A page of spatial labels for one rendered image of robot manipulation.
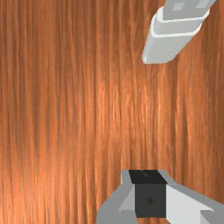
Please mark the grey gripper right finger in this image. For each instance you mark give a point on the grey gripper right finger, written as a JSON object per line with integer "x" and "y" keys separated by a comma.
{"x": 186, "y": 204}

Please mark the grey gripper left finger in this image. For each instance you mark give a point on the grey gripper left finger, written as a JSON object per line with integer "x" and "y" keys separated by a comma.
{"x": 122, "y": 201}

